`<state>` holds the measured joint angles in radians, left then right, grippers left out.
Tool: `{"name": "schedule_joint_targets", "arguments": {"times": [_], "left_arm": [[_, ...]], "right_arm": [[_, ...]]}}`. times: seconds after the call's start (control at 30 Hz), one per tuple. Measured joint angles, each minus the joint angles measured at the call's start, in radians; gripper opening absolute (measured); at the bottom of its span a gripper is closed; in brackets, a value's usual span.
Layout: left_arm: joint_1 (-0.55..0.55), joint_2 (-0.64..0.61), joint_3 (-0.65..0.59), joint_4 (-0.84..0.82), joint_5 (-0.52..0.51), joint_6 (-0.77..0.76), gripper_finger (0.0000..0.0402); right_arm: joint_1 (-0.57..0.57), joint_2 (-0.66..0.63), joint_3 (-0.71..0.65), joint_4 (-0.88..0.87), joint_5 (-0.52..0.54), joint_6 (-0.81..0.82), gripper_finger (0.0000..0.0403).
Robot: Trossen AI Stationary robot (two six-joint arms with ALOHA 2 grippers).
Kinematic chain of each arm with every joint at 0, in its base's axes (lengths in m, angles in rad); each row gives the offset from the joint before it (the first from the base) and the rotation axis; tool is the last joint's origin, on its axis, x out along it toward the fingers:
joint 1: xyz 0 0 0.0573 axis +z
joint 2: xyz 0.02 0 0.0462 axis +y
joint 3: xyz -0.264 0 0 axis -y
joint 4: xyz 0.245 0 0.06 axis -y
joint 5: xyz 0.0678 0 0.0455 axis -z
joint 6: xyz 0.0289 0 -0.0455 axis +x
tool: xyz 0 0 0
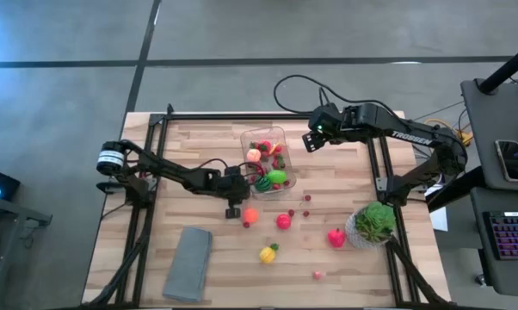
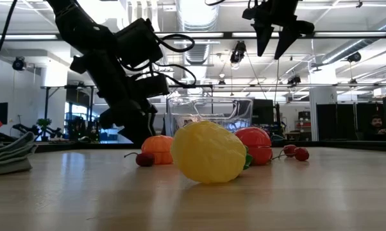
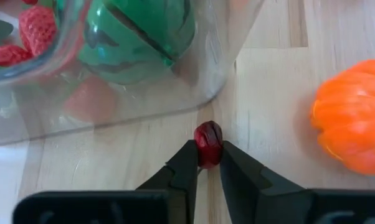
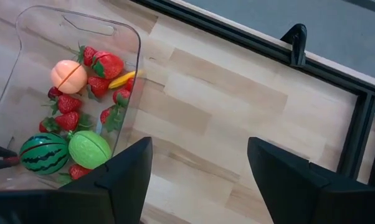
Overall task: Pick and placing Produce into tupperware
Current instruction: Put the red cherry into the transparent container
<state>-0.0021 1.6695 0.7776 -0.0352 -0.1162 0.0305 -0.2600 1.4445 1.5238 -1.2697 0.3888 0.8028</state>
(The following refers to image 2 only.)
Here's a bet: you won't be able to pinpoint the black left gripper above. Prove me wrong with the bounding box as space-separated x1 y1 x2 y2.
98 96 158 145

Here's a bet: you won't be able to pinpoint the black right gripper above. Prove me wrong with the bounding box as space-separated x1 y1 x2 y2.
242 0 315 60

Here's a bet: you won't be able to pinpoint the orange tangerine toy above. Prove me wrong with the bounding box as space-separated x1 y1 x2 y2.
140 134 175 166

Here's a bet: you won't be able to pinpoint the dark red cherry toy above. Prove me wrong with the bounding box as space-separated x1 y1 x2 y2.
124 151 156 168

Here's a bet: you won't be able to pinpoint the clear plastic tupperware container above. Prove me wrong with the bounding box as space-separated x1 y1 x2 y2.
165 95 255 137

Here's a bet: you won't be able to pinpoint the red tomato toy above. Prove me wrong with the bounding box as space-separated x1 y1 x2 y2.
233 126 274 166

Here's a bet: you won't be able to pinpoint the small red cherry toy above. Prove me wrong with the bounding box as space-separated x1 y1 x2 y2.
294 146 310 162
271 144 298 160

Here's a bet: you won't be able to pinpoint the black ceiling spotlight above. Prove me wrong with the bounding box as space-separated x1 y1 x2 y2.
12 56 27 71
287 74 302 86
346 51 362 64

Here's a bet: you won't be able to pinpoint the long black pendant light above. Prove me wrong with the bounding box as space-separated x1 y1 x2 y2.
0 31 386 40

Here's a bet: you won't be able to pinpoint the black computer monitor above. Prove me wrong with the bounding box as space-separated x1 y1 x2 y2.
250 98 274 126

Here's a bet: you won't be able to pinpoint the small green background plant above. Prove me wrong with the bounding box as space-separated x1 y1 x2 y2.
36 117 52 129

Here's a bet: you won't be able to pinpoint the black room divider panels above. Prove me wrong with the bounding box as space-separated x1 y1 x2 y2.
316 97 386 142

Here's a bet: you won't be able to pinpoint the person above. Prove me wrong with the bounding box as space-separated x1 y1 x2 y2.
365 114 386 135

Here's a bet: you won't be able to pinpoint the grey folded cloth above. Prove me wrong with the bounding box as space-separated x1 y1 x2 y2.
0 131 39 178

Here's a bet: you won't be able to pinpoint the black hanging camera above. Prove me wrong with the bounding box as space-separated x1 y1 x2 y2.
230 40 248 64

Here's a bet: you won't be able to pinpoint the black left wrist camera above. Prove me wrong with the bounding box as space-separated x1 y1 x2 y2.
133 73 171 99

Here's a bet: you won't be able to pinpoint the silver ventilation duct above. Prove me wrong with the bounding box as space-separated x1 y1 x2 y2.
176 0 220 65

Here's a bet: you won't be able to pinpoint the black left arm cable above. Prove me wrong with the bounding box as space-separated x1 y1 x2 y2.
119 33 197 89

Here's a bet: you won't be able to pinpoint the thick black hanging cable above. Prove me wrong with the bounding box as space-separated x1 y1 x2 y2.
0 0 19 78

